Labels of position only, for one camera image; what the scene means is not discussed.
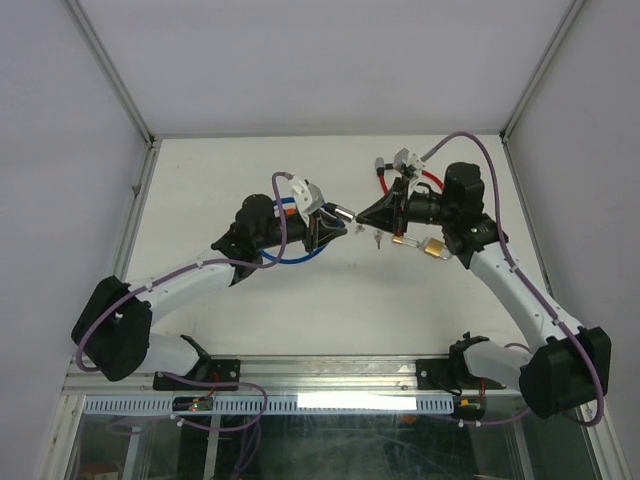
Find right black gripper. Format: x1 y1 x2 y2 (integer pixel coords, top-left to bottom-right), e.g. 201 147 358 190
355 176 455 238

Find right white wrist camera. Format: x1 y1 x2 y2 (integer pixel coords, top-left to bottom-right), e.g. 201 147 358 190
392 148 423 189

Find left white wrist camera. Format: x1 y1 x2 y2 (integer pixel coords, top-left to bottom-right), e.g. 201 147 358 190
289 175 325 226

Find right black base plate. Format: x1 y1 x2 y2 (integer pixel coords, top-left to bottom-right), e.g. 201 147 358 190
415 358 461 395

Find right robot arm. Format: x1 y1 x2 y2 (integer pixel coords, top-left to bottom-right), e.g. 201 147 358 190
356 162 611 418

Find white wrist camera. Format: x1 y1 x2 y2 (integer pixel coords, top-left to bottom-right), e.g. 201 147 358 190
392 148 423 189
289 175 325 226

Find red cable lock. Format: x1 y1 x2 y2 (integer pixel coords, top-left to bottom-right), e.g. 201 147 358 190
374 157 444 193

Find blue cable lock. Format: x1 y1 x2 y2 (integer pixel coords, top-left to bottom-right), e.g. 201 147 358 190
280 196 355 265

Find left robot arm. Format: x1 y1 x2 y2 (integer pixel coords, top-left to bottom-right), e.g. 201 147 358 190
71 194 355 389

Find small padlock keys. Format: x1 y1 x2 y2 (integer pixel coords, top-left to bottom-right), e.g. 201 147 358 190
374 231 384 250

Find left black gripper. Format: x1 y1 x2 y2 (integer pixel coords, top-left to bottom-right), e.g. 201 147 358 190
257 210 348 255

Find aluminium mounting rail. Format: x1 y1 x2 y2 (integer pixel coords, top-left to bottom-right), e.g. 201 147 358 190
64 352 599 397

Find white slotted cable duct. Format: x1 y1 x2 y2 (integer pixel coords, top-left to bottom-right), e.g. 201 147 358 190
84 392 454 417

